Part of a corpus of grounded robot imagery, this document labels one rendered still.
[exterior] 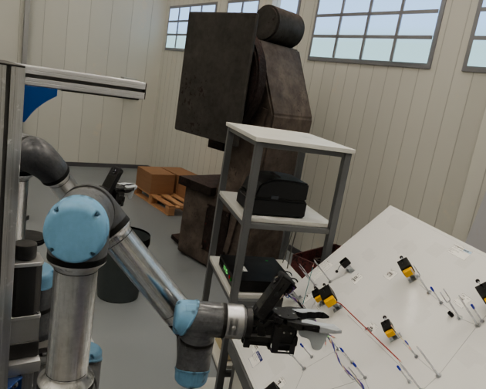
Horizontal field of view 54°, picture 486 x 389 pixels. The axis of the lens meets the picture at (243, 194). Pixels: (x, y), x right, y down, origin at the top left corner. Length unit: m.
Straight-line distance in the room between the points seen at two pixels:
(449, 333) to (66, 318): 1.25
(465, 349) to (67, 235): 1.28
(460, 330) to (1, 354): 1.38
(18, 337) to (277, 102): 3.80
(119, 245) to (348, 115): 4.97
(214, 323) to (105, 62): 9.21
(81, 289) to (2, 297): 0.34
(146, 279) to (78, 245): 0.24
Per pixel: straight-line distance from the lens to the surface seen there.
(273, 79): 4.91
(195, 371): 1.11
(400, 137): 5.38
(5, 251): 1.27
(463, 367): 1.72
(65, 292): 1.02
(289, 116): 4.94
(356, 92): 5.86
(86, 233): 0.95
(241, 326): 1.06
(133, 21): 10.27
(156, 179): 7.83
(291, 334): 1.10
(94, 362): 1.26
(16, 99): 1.19
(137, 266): 1.13
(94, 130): 10.14
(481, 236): 4.48
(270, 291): 1.08
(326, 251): 2.47
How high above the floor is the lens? 2.06
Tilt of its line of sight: 13 degrees down
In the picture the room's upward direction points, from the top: 9 degrees clockwise
